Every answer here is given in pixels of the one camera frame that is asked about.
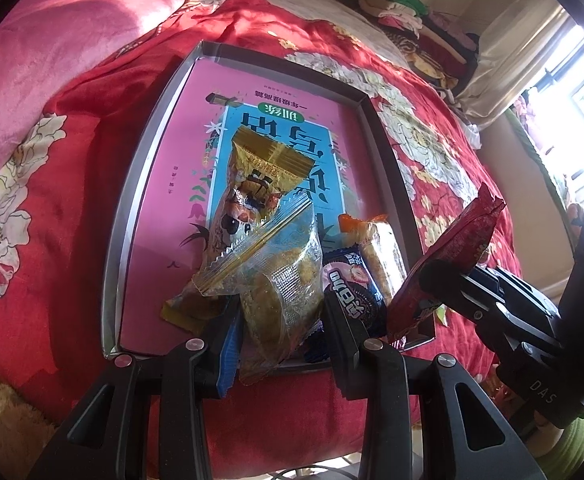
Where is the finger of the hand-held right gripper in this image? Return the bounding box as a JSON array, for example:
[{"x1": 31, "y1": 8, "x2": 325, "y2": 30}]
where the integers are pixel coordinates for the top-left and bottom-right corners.
[
  {"x1": 419, "y1": 260, "x2": 522, "y2": 351},
  {"x1": 466, "y1": 264, "x2": 560, "y2": 322}
]

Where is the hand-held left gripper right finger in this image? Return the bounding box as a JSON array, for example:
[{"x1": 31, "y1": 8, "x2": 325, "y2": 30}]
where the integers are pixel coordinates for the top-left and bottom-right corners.
[{"x1": 322, "y1": 290, "x2": 547, "y2": 480}]

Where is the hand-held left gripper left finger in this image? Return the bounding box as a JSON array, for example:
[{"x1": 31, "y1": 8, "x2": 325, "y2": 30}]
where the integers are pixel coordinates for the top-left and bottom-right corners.
[{"x1": 37, "y1": 307, "x2": 246, "y2": 480}]

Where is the red and white snack packet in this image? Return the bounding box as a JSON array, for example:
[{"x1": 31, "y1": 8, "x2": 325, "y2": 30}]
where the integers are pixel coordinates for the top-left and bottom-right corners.
[{"x1": 387, "y1": 182, "x2": 506, "y2": 341}]

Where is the blue cookie packet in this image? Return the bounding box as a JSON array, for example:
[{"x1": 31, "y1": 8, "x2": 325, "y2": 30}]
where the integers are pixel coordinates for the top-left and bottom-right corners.
[{"x1": 304, "y1": 247, "x2": 389, "y2": 363}]

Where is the orange wafer packet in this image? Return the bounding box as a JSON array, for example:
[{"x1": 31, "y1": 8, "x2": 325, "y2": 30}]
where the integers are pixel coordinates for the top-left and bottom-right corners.
[{"x1": 338, "y1": 212, "x2": 407, "y2": 306}]

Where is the yellow cartoon snack packet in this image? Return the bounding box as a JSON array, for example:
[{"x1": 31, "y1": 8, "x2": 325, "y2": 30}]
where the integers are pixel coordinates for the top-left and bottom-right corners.
[{"x1": 194, "y1": 125, "x2": 317, "y2": 291}]

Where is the grey metal tray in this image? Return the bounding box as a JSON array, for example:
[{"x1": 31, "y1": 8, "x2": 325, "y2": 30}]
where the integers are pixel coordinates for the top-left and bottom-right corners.
[{"x1": 101, "y1": 40, "x2": 435, "y2": 358}]

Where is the green cloth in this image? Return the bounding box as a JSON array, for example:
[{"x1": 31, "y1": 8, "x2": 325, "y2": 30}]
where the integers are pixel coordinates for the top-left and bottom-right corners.
[{"x1": 526, "y1": 417, "x2": 584, "y2": 480}]

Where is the white cloth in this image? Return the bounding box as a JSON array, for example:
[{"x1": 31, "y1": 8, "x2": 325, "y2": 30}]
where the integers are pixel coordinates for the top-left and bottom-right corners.
[{"x1": 462, "y1": 120, "x2": 483, "y2": 150}]

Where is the window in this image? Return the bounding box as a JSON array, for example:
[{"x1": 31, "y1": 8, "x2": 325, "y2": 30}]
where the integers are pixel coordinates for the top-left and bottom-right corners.
[{"x1": 516, "y1": 25, "x2": 584, "y2": 211}]

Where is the red floral blanket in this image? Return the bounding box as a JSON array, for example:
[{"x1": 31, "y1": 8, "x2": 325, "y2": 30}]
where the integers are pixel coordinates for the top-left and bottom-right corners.
[{"x1": 0, "y1": 0, "x2": 517, "y2": 466}]

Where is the pink and blue book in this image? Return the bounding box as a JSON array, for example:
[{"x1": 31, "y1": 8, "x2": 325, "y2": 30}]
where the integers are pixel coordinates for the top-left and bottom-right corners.
[{"x1": 119, "y1": 57, "x2": 413, "y2": 353}]

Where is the fluffy beige rug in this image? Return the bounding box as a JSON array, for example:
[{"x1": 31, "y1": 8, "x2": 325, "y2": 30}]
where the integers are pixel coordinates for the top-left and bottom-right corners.
[{"x1": 0, "y1": 370, "x2": 60, "y2": 480}]

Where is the cream curtain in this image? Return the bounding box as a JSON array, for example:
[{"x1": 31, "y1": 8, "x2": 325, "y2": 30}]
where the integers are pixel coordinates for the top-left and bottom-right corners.
[{"x1": 454, "y1": 0, "x2": 584, "y2": 131}]

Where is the stack of folded clothes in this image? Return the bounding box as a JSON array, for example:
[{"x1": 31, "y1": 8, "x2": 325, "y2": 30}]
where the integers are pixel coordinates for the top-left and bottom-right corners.
[{"x1": 357, "y1": 0, "x2": 482, "y2": 103}]

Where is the pink quilt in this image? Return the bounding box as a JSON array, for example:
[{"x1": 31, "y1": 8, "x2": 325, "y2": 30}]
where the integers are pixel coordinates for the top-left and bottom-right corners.
[{"x1": 0, "y1": 0, "x2": 243, "y2": 211}]

